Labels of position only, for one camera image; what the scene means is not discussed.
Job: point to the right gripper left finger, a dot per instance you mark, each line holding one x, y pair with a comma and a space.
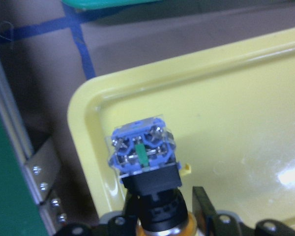
121, 222

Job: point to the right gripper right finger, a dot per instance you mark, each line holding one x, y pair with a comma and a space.
221, 223

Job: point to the yellow push button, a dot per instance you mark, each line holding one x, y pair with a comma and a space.
143, 154

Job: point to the yellow plastic tray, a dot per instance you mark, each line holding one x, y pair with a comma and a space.
231, 110

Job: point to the green conveyor belt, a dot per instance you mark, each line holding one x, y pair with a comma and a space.
29, 165

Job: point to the green plastic tray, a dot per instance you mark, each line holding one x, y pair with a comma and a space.
102, 4

